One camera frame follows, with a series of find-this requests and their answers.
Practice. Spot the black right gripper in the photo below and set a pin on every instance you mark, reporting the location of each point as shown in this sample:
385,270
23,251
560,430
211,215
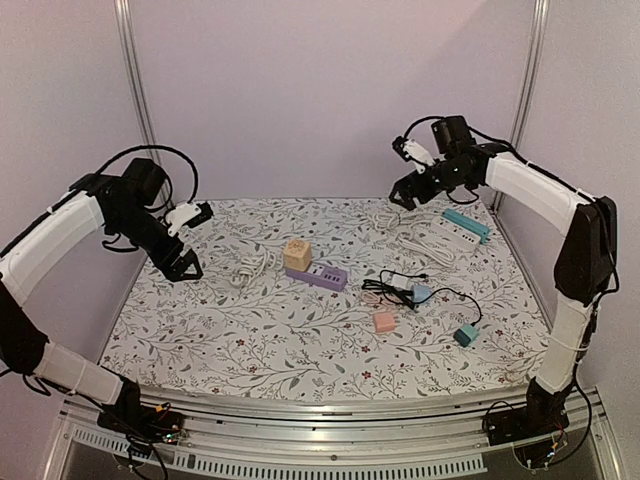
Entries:
413,182

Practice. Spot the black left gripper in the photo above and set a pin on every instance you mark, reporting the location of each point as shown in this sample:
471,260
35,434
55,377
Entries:
172,272

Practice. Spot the white power strip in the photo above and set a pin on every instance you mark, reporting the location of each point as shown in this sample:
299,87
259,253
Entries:
457,235

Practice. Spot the beige cube socket adapter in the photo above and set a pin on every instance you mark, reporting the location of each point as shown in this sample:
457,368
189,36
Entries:
297,255

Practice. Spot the purple power strip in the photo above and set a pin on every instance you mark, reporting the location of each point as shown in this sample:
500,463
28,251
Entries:
323,276

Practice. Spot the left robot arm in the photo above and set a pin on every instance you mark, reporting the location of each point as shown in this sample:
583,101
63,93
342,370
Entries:
121,205

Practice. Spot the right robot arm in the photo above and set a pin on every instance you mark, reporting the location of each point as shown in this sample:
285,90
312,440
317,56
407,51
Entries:
585,270

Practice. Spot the light blue charger plug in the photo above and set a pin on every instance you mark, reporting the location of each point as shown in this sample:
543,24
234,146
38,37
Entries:
420,293

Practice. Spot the pink charger plug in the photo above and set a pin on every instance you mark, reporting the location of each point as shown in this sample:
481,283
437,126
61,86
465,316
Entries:
384,322

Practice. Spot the teal charger plug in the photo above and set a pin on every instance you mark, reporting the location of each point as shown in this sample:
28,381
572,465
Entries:
466,335

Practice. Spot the teal power strip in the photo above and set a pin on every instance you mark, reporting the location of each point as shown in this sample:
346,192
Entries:
467,223

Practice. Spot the white charger adapter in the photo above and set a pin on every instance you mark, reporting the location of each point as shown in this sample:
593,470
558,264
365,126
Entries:
400,281

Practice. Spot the floral table mat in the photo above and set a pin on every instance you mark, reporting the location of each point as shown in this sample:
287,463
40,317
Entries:
247,329

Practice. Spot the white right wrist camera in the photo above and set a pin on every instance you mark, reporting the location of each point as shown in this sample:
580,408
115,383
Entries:
413,152

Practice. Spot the right aluminium frame post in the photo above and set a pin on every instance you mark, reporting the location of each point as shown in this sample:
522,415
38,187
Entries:
532,64

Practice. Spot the aluminium frame post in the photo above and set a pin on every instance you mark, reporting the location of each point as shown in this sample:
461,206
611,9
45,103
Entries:
132,69
532,64

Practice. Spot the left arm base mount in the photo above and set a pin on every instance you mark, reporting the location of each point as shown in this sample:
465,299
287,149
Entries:
142,423

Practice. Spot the aluminium front rail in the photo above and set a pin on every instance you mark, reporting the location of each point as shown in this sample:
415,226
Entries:
437,437

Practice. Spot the left aluminium frame post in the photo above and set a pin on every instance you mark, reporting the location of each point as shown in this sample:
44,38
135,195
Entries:
132,69

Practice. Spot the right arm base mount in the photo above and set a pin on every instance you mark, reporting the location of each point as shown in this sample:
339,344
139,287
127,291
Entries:
535,443

